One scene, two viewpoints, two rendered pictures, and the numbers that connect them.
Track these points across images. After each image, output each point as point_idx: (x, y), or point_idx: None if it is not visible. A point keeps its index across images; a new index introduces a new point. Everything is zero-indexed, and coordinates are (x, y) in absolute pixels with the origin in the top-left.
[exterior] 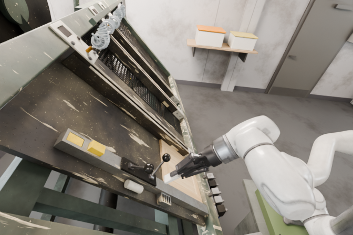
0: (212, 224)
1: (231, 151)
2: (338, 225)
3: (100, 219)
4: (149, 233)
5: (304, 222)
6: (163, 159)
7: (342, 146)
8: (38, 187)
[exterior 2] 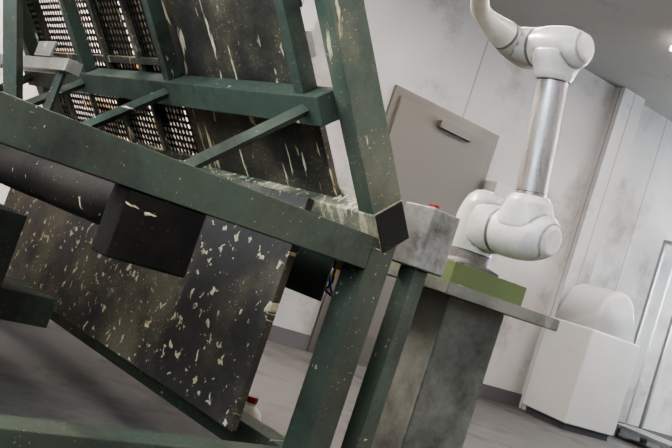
0: (353, 189)
1: None
2: (522, 172)
3: None
4: (304, 53)
5: (487, 227)
6: None
7: (495, 15)
8: None
